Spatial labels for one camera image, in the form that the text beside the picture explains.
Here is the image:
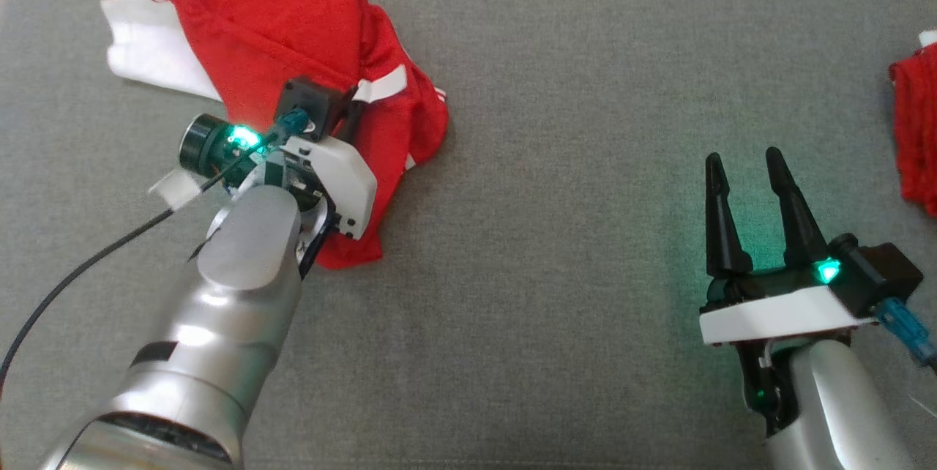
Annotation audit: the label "red shorts with white trim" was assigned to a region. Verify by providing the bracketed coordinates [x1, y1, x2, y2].
[888, 29, 937, 218]

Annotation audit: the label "black right cable blue plug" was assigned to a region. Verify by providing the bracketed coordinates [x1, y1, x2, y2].
[875, 298, 937, 383]

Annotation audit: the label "black left cable blue plug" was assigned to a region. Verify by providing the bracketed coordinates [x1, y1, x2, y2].
[0, 110, 310, 383]

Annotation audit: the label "white cable clip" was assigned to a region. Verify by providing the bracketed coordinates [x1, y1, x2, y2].
[149, 168, 207, 209]

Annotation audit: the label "black cable blue plug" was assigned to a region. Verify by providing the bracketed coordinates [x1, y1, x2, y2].
[0, 110, 310, 383]
[875, 298, 937, 383]

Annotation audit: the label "red and white jersey top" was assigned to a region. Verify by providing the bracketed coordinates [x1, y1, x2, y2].
[100, 0, 449, 269]

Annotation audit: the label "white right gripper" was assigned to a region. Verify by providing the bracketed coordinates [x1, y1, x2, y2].
[699, 146, 880, 436]

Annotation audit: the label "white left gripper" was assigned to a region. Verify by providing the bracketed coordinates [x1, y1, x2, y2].
[179, 113, 378, 241]

